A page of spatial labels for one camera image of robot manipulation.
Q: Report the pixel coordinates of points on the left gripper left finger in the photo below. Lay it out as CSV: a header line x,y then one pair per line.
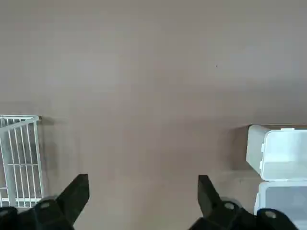
x,y
60,210

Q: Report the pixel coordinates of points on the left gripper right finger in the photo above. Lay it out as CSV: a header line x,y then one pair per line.
x,y
216,215

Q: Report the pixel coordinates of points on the white plastic preservation box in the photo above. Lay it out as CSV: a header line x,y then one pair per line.
x,y
254,148

